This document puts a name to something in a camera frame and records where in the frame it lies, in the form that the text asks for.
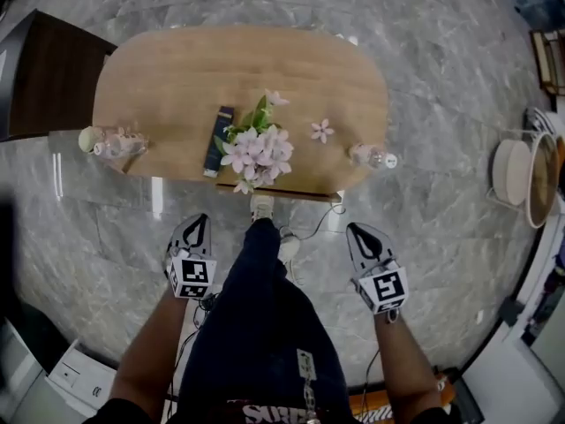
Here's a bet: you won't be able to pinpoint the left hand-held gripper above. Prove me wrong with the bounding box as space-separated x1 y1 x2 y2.
163 213 218 300

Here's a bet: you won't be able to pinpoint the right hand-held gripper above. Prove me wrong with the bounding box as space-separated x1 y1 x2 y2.
344 222 411 315

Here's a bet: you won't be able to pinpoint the person's left forearm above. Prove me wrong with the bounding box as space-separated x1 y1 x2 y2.
109 289 191 419

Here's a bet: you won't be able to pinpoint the wooden coffee table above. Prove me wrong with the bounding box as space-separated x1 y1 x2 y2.
91 25 389 203

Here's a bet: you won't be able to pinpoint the person's left white shoe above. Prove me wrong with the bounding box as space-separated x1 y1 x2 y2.
250 194 275 224

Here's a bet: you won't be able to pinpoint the person's white shoe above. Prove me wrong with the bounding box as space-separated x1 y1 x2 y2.
277 226 302 262
250 194 275 224

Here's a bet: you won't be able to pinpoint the person's right white shoe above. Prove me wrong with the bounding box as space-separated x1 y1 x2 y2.
277 226 302 262

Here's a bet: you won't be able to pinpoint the dark remote control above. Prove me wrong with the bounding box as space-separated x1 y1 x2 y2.
202 105 235 179

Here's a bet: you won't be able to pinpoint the clear plastic bottle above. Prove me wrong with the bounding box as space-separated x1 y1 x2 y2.
92 125 149 161
348 142 399 170

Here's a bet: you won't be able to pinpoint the person's dark blue trousers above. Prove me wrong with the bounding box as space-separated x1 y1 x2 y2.
176 217 354 424

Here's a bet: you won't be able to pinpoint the potted pink flowers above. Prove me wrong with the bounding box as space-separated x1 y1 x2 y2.
213 88 296 195

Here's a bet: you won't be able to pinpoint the loose pink flower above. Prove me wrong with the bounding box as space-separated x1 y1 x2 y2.
310 118 335 145

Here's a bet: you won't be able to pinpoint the dark grey box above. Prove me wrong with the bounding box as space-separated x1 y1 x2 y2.
498 298 526 326

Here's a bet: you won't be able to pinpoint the small cream round table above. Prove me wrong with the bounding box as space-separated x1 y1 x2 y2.
491 139 533 206

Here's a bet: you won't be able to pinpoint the white box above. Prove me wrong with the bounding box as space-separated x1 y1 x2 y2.
46 340 118 419

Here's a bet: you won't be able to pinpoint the person's dark printed shirt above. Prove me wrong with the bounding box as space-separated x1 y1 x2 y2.
83 395 460 424

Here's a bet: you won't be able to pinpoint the pile of clothes and bags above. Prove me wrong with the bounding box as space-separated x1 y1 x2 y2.
540 236 565 339

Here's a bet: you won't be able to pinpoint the dark vanity cabinet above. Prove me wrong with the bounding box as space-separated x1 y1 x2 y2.
0 9 119 143

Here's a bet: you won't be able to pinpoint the metal shelf rack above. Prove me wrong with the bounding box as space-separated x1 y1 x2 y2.
529 28 565 96

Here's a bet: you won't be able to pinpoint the white cable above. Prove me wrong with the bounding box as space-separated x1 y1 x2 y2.
299 201 346 240

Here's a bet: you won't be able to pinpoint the silver chain pendant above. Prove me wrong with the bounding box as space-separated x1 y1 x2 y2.
296 348 321 424

